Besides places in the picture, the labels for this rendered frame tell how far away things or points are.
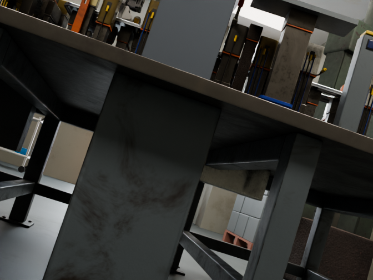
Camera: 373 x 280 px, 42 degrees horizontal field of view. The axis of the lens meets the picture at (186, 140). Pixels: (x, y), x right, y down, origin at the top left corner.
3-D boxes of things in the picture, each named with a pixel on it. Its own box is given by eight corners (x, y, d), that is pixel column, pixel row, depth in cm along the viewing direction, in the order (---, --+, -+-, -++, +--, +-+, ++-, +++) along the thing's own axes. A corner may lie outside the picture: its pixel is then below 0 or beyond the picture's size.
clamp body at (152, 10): (135, 100, 188) (166, 11, 192) (133, 95, 178) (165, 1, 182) (119, 95, 188) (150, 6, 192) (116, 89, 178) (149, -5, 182)
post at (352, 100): (342, 160, 174) (375, 46, 179) (350, 159, 166) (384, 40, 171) (322, 154, 174) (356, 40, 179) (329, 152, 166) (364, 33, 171)
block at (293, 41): (276, 139, 174) (311, 23, 179) (281, 136, 166) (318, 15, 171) (250, 130, 174) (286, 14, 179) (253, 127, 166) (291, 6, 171)
